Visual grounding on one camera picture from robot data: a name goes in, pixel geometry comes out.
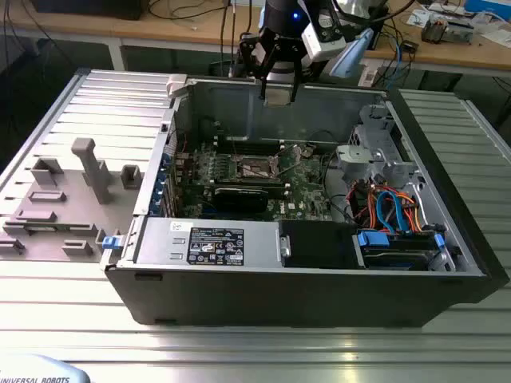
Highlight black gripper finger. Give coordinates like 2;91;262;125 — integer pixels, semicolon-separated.
239;34;276;101
279;39;305;103

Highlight silver CPU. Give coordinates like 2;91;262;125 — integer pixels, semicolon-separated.
263;89;295;108

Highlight metal socket cover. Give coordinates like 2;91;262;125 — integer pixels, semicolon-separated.
275;144;304;173

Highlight black RAM slot row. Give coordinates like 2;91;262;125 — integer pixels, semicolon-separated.
215;134;285;156
205;177;289;192

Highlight CPU socket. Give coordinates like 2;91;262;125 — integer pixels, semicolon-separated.
233;153;281;181

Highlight blue expansion slot clips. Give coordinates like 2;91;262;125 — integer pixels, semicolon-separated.
151;149;171;212

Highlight pale blue Universal Robots cover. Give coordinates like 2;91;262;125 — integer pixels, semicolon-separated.
0;353;91;383

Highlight beige plastic case latch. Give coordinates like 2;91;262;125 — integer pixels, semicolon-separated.
165;74;188;99

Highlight tall black box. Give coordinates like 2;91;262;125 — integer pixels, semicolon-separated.
367;19;391;52

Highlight wooden desk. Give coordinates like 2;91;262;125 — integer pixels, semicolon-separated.
6;0;511;87

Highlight silver metal drive cage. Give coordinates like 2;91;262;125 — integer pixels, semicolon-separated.
334;102;424;188

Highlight green motherboard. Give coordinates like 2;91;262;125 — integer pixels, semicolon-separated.
171;137;336;223

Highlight black graphics card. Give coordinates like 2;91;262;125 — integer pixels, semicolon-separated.
213;186;270;213

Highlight printed paper leaflet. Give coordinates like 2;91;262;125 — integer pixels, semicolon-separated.
406;6;433;28

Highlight metal heat sink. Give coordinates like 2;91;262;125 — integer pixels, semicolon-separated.
421;18;449;45

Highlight grey metal device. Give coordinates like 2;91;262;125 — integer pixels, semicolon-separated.
446;18;477;45

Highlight hard disk in blue carrier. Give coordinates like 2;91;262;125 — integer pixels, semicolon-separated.
357;229;446;273

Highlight grey power supply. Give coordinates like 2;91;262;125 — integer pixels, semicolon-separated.
135;218;281;269

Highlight black box on desk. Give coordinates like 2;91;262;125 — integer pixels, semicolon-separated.
30;0;145;22

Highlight blue cardboard box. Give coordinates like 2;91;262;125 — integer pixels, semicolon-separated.
465;0;511;16

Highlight white paper sheet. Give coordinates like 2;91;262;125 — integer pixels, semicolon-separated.
478;22;511;49

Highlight black PC case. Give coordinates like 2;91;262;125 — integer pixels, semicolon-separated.
99;73;511;329

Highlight grey parts rack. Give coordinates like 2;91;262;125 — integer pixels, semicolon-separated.
0;137;145;264

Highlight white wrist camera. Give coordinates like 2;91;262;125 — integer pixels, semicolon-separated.
301;11;347;63

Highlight black wire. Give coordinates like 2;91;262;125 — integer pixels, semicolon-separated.
321;153;360;224
306;128;341;147

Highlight black camera cable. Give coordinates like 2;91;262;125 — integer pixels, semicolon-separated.
333;0;417;23

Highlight blue cable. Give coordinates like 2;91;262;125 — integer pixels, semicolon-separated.
393;34;405;87

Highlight red wire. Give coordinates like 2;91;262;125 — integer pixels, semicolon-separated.
346;180;370;211

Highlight blue flat wire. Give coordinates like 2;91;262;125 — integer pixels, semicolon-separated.
376;190;412;236

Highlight orange wire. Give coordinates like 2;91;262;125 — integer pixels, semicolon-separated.
366;181;422;235

